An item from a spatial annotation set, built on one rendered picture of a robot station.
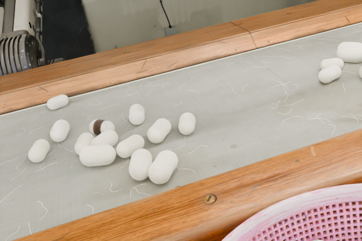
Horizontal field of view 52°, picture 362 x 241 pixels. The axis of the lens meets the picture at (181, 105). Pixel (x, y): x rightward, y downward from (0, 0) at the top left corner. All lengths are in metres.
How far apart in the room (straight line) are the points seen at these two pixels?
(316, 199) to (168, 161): 0.14
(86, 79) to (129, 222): 0.34
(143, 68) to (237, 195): 0.35
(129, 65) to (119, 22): 1.92
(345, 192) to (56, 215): 0.24
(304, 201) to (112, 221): 0.14
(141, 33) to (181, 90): 2.04
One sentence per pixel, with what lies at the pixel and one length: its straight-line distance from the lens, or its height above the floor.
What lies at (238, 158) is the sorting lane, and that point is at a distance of 0.37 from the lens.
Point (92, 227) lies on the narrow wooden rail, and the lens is 0.29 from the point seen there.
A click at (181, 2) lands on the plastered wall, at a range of 2.59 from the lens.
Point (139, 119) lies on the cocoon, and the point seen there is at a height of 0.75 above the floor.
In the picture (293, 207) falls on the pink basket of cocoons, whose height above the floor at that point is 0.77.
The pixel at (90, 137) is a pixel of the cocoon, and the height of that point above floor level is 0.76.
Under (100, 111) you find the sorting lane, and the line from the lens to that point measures 0.51.
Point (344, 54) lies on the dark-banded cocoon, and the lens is 0.56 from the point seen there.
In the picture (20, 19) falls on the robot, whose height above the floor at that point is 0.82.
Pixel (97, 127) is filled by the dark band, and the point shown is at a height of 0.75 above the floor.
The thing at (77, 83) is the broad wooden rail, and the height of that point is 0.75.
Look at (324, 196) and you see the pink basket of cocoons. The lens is 0.29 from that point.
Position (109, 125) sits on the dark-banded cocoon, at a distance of 0.44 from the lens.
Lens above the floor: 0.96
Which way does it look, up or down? 27 degrees down
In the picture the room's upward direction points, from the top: 10 degrees counter-clockwise
